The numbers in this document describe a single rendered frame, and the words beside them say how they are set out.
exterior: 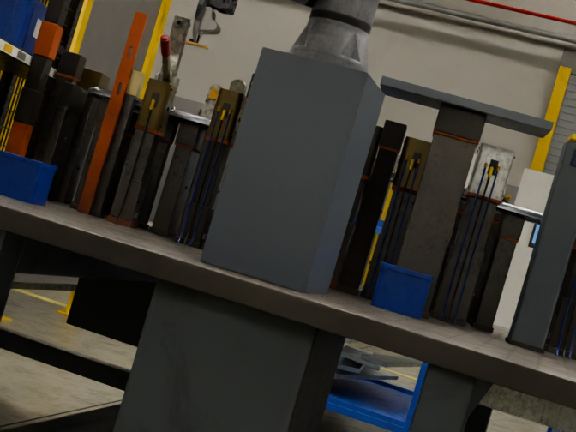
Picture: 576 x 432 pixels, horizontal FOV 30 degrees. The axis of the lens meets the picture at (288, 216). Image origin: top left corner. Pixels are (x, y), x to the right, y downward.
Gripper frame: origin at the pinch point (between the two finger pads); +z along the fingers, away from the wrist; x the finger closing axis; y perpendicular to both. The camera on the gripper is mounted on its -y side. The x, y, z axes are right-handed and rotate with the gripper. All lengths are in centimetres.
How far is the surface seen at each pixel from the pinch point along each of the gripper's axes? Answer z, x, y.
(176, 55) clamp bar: 7.9, -16.6, 1.3
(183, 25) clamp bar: 0.7, -17.7, 1.2
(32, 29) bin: 12.0, -17.4, -34.3
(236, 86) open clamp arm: 11.0, -17.9, 17.7
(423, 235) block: 32, -38, 70
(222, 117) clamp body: 19.6, -24.4, 18.2
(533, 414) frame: 66, 20, 111
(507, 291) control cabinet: 34, 764, 167
